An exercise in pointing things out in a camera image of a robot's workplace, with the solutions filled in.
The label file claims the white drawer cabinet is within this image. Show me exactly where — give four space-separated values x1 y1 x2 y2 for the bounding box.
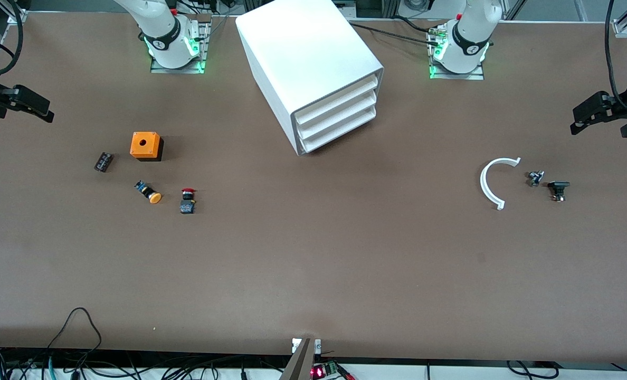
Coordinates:
235 0 385 157

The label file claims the black cable tangle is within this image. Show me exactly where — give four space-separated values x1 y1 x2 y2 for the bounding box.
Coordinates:
0 346 293 380

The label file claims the yellow push button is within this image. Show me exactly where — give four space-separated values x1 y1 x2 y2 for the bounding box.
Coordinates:
134 180 163 204

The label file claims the lowest white cabinet drawer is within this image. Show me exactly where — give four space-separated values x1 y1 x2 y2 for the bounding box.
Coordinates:
299 106 377 156

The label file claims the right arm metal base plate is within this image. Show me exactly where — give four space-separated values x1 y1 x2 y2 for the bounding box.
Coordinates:
150 21 210 74

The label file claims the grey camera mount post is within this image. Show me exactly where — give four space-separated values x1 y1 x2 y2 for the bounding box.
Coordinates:
279 338 317 380

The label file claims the middle white cabinet drawer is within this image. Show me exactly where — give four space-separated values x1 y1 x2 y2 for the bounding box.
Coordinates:
297 91 378 140

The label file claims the small white mounting bracket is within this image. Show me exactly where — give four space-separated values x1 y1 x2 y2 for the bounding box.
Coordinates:
291 338 322 354

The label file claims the black flat-head switch part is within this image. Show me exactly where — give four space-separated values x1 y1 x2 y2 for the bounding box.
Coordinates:
548 180 571 202

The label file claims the white curved plastic arc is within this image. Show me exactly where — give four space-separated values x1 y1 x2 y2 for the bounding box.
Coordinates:
480 157 521 211

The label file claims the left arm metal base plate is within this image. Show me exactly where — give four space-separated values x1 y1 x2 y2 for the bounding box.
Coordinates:
429 24 486 81

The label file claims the black cable behind cabinet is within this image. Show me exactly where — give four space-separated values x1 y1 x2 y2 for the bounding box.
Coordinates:
348 16 443 48

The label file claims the circuit board with red light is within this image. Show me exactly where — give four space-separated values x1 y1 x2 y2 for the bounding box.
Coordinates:
311 360 356 380

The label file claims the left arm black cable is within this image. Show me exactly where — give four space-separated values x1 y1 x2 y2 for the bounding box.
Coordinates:
604 0 621 101

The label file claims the red push button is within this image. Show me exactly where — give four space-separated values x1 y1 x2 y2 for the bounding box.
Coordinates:
179 187 198 215

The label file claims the orange button enclosure box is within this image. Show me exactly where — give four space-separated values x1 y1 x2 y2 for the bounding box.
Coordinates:
130 131 165 162

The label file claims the thin black looped cable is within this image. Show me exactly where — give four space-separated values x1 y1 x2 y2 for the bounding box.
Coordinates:
47 307 103 370

